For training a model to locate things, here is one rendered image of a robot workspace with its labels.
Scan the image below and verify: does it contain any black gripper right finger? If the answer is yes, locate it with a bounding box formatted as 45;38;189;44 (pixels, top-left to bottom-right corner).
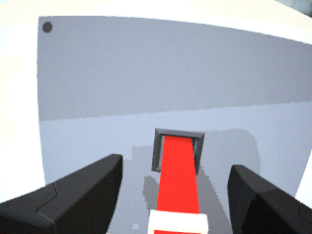
227;165;312;234

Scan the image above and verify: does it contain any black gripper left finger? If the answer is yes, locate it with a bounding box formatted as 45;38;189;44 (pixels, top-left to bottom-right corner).
0;153;123;234

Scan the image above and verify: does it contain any grey sloped panel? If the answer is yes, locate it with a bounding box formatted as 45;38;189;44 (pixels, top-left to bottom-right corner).
37;16;312;234

